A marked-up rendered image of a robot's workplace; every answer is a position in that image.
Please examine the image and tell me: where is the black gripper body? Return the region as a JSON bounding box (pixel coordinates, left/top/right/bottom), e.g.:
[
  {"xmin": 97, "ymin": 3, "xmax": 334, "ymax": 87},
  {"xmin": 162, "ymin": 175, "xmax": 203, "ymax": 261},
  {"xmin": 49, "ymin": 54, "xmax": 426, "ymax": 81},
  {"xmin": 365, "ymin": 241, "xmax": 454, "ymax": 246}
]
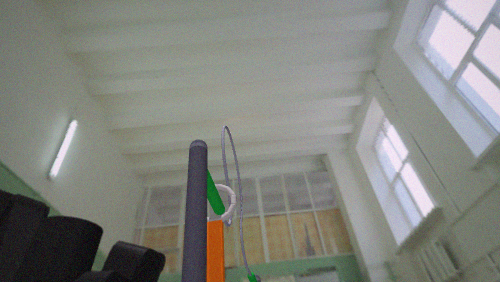
[{"xmin": 75, "ymin": 271, "xmax": 131, "ymax": 282}]

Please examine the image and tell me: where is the orange handle with grey loop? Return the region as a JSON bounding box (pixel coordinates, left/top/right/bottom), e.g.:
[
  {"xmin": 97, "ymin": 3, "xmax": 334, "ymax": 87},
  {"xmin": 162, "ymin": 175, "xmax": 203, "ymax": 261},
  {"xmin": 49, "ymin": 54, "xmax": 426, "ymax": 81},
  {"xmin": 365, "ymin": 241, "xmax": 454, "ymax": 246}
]
[{"xmin": 207, "ymin": 184, "xmax": 237, "ymax": 282}]

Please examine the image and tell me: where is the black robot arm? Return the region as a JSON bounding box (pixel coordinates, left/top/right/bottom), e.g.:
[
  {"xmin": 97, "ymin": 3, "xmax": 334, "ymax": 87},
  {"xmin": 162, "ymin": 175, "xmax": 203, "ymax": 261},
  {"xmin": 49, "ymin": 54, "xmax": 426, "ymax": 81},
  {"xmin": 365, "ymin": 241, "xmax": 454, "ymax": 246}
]
[{"xmin": 0, "ymin": 189, "xmax": 166, "ymax": 282}]

